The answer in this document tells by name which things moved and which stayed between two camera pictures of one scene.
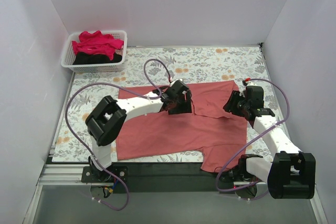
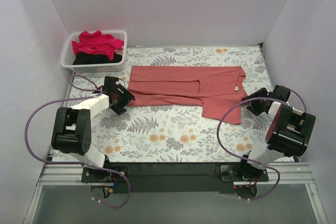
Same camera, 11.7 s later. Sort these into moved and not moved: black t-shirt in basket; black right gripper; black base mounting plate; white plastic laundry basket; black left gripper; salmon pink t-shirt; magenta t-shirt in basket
Moved: black right gripper; salmon pink t-shirt; black left gripper
Not moved: black t-shirt in basket; black base mounting plate; white plastic laundry basket; magenta t-shirt in basket
